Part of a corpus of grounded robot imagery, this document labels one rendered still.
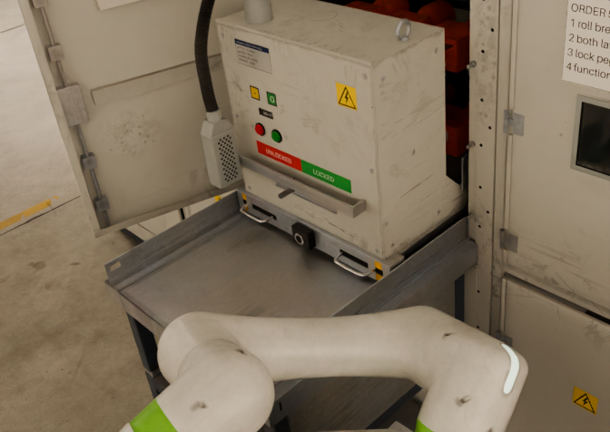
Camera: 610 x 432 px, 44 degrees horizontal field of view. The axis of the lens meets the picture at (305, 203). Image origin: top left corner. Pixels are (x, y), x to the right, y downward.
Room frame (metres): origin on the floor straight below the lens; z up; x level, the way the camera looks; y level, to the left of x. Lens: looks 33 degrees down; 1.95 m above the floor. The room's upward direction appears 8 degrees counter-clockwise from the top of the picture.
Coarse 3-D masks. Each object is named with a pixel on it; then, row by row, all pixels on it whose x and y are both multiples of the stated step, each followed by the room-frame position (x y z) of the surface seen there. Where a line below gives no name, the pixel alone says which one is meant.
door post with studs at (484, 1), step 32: (480, 0) 1.44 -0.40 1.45; (480, 32) 1.44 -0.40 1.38; (480, 64) 1.44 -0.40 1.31; (480, 96) 1.44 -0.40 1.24; (480, 128) 1.44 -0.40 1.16; (480, 160) 1.44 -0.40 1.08; (480, 192) 1.44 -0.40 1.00; (480, 224) 1.43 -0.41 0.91; (480, 256) 1.43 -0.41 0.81; (480, 288) 1.43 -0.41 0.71; (480, 320) 1.43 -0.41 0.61
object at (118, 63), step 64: (64, 0) 1.76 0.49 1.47; (128, 0) 1.79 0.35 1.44; (192, 0) 1.88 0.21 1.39; (64, 64) 1.75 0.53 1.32; (128, 64) 1.80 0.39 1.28; (192, 64) 1.85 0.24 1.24; (64, 128) 1.70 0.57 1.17; (128, 128) 1.79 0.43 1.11; (192, 128) 1.85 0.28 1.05; (128, 192) 1.77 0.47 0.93; (192, 192) 1.84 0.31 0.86
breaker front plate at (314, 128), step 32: (224, 32) 1.68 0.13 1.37; (224, 64) 1.70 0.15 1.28; (288, 64) 1.51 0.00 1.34; (320, 64) 1.43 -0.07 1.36; (352, 64) 1.36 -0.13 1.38; (288, 96) 1.52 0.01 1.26; (320, 96) 1.44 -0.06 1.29; (288, 128) 1.54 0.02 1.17; (320, 128) 1.45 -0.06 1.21; (352, 128) 1.37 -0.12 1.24; (256, 160) 1.65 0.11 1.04; (320, 160) 1.46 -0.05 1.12; (352, 160) 1.38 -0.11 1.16; (256, 192) 1.67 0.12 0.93; (352, 192) 1.39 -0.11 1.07; (320, 224) 1.48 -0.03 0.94; (352, 224) 1.39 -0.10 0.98
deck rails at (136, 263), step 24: (192, 216) 1.63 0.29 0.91; (216, 216) 1.67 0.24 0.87; (240, 216) 1.69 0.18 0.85; (168, 240) 1.58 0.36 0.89; (192, 240) 1.61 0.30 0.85; (456, 240) 1.44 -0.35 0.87; (144, 264) 1.53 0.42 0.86; (408, 264) 1.33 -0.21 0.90; (432, 264) 1.38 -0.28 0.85; (120, 288) 1.45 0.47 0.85; (384, 288) 1.27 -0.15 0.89; (336, 312) 1.18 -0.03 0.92; (360, 312) 1.22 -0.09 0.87
